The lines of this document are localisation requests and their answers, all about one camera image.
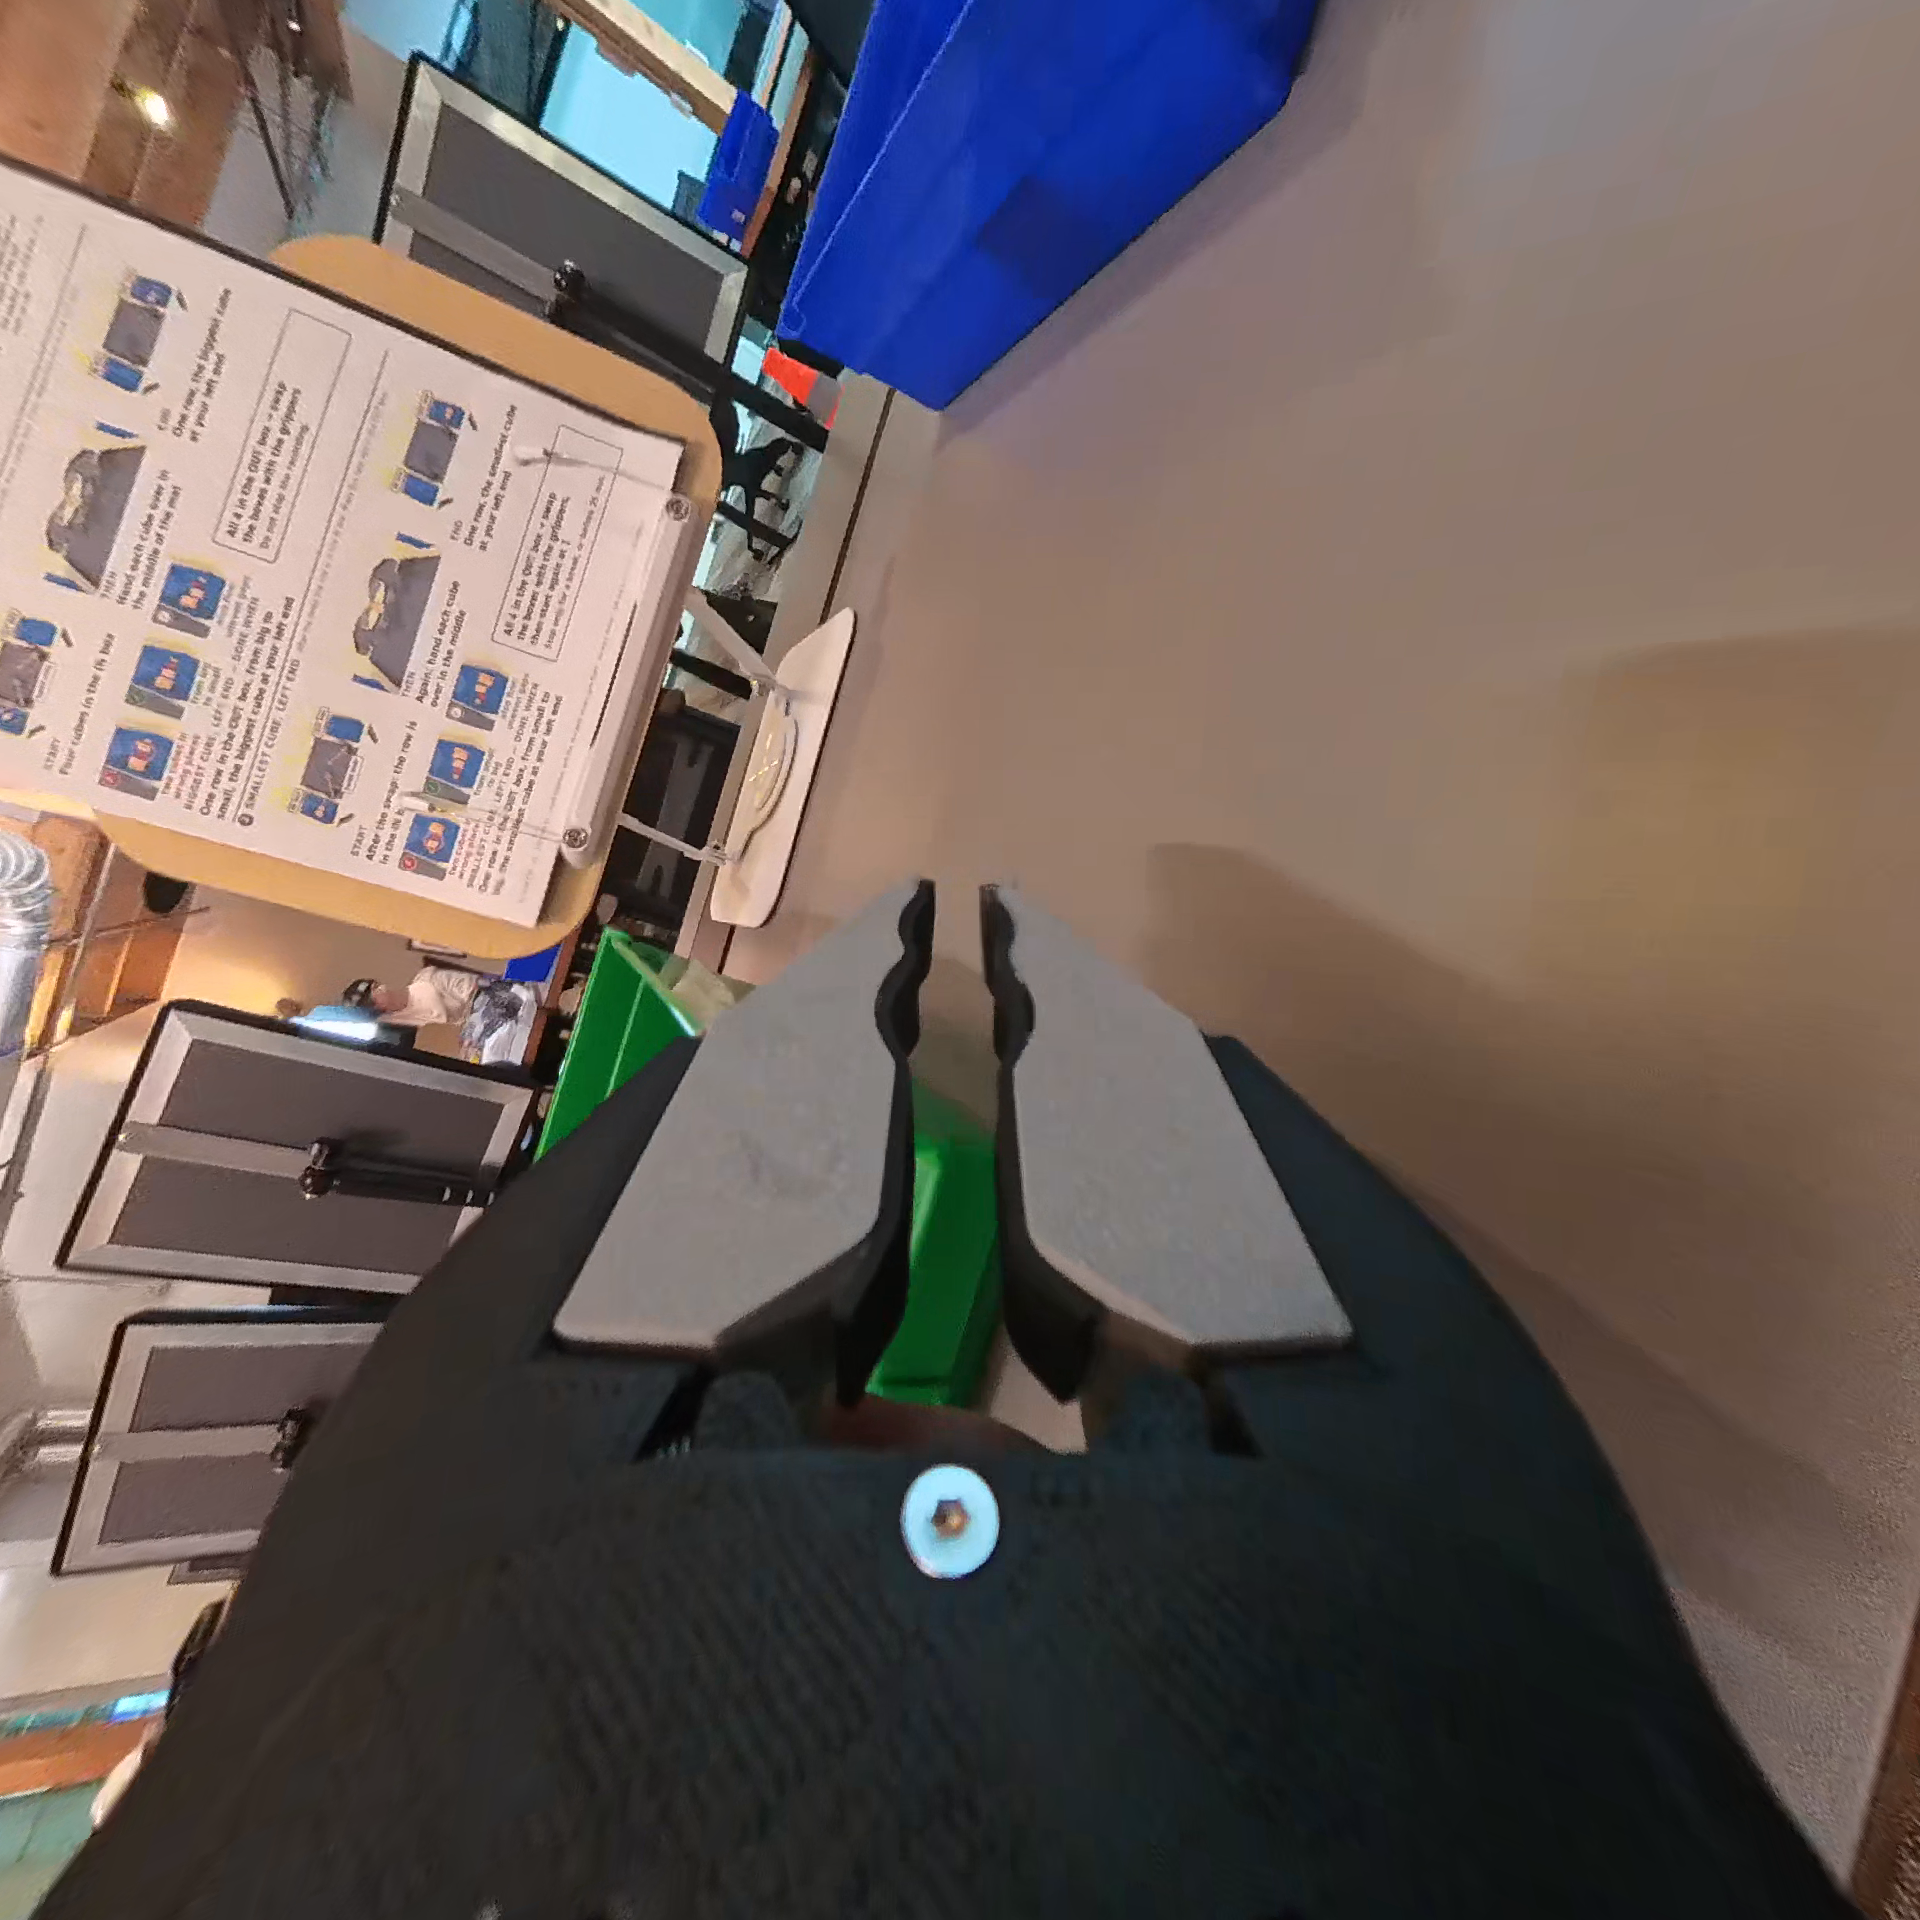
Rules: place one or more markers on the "grey desk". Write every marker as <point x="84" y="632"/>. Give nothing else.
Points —
<point x="1501" y="599"/>

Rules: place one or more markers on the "orange traffic cone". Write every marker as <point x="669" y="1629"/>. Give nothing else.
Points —
<point x="804" y="375"/>

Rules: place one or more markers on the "printed instruction sheet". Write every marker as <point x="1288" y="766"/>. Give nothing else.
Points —
<point x="375" y="599"/>

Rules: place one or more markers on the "green plastic bin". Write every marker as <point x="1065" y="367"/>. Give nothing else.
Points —
<point x="629" y="1036"/>

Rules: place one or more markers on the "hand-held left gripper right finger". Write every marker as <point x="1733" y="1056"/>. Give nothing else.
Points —
<point x="1172" y="1200"/>

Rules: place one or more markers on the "grey framed panel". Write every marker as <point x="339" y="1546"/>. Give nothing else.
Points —
<point x="301" y="1154"/>
<point x="195" y="1440"/>
<point x="571" y="212"/>

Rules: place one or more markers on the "blue plastic bin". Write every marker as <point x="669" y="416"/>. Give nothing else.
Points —
<point x="739" y="165"/>
<point x="1021" y="194"/>

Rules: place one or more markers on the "wooden document stand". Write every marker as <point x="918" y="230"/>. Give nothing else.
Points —
<point x="811" y="674"/>

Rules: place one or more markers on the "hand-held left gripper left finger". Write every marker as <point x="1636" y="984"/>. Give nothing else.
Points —
<point x="735" y="1185"/>

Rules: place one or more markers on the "silver ventilation duct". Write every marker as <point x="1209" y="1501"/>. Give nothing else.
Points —
<point x="23" y="944"/>

